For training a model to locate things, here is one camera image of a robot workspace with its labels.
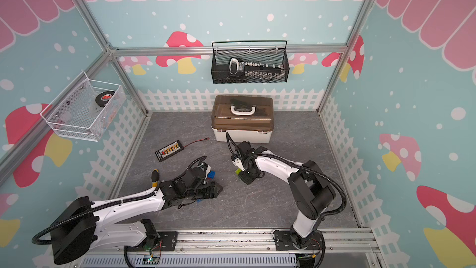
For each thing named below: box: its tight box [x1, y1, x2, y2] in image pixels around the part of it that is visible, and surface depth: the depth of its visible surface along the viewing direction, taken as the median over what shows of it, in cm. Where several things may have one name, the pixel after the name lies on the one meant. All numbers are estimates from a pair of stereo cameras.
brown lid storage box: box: [211, 95, 275, 144], surface depth 96 cm
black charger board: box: [154, 139, 185, 162], surface depth 102 cm
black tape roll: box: [95, 90, 116, 108], surface depth 81 cm
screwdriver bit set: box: [228, 57, 286, 80], surface depth 91 cm
